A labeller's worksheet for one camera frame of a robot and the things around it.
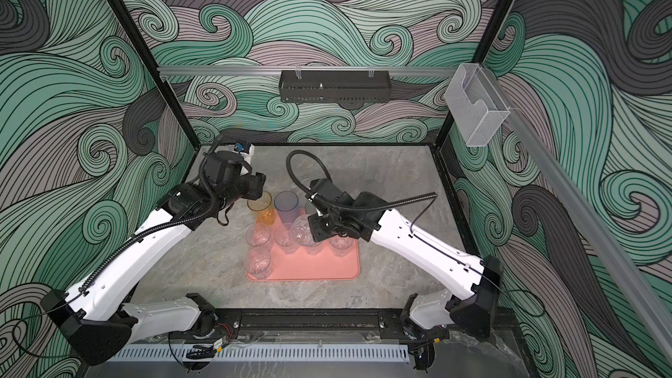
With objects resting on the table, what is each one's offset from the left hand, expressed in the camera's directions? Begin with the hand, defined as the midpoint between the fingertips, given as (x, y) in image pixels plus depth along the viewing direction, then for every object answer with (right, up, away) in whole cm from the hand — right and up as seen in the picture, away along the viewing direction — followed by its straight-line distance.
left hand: (256, 173), depth 72 cm
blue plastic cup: (+5, -11, +18) cm, 22 cm away
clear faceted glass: (+25, -26, +17) cm, 39 cm away
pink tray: (+18, -32, +15) cm, 40 cm away
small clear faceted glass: (-3, -30, +12) cm, 32 cm away
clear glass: (-5, -23, +20) cm, 31 cm away
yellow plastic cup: (-1, -12, +12) cm, 16 cm away
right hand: (+16, -15, -2) cm, 22 cm away
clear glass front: (+5, -22, +15) cm, 27 cm away
